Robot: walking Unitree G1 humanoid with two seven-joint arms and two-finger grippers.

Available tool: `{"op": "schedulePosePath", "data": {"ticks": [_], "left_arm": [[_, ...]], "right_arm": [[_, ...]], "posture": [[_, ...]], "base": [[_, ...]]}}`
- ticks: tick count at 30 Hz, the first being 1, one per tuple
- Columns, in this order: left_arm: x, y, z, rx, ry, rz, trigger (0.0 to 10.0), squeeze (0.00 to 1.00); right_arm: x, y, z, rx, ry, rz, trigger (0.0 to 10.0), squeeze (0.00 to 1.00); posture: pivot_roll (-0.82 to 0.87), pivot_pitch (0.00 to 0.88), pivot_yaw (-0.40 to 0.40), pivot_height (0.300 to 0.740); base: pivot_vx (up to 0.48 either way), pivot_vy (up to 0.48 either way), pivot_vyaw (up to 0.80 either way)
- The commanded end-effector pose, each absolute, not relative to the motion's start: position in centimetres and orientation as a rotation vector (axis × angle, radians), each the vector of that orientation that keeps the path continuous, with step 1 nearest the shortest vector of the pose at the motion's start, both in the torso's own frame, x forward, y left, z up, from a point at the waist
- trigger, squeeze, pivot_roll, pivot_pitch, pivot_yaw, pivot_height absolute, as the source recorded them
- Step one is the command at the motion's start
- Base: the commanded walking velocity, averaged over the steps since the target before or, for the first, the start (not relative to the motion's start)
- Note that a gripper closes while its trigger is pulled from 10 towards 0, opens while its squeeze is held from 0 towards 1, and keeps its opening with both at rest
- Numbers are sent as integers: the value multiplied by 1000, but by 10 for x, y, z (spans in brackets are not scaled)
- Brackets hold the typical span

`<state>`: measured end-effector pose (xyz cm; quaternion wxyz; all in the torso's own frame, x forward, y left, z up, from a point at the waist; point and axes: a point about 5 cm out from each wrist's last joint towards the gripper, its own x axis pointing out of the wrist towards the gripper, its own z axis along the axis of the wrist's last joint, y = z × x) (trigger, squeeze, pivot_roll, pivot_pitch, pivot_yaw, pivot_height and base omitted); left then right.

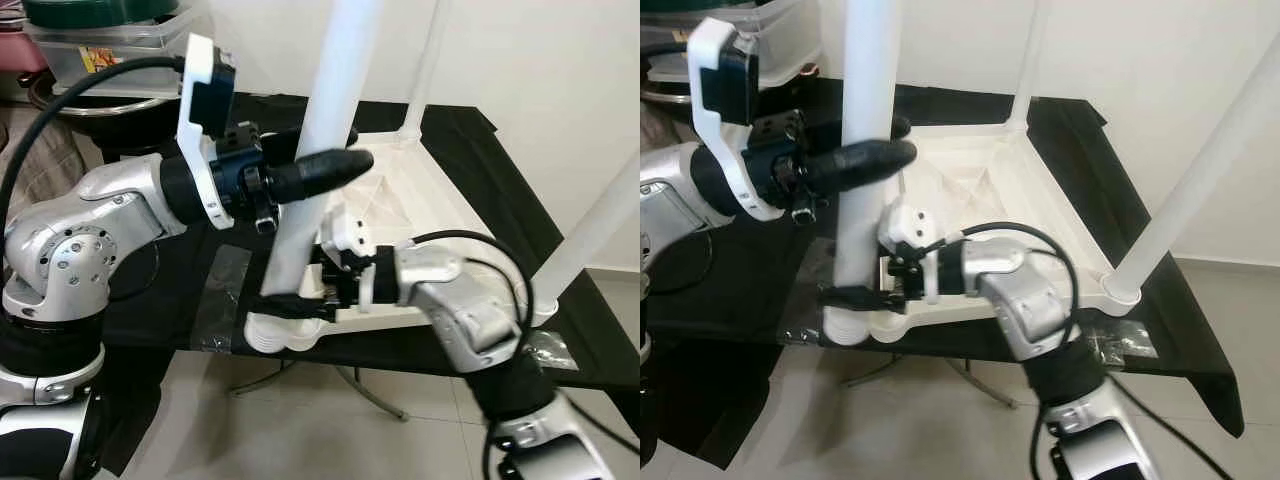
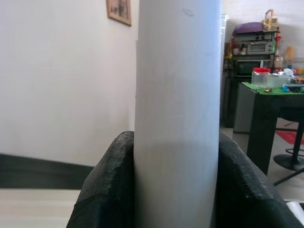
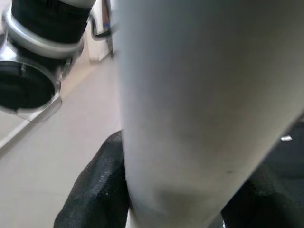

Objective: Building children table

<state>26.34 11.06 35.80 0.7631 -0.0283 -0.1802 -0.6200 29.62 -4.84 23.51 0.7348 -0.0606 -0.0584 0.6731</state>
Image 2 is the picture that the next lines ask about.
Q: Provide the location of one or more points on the red floor mat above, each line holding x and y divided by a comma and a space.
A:
287, 137

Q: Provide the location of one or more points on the black microwave oven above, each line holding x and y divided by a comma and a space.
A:
249, 67

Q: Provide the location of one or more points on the green table mat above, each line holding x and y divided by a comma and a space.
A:
273, 91

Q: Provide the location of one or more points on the grey small cabinet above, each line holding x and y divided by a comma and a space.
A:
243, 109

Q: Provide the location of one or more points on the black bar stool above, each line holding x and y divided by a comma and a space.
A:
293, 159

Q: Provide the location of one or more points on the clear jar red lid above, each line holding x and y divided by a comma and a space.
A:
260, 77

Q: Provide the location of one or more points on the clear plastic container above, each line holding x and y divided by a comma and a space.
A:
278, 80

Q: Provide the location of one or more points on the black dining table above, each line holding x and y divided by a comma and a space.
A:
261, 123

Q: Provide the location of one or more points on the silver toaster oven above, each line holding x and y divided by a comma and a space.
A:
260, 47

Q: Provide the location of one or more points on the black kitchen shelf rack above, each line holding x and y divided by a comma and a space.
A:
231, 95

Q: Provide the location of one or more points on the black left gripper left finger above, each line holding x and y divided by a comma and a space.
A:
107, 190

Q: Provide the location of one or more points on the white plastic table leg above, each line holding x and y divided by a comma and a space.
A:
178, 107

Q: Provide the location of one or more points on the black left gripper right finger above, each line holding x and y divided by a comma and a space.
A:
244, 194

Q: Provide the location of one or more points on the black metal chair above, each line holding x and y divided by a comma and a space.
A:
288, 174

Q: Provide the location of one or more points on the wooden picture frame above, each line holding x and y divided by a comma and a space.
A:
118, 10

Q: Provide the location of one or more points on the purple cushion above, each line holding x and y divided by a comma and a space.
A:
248, 27

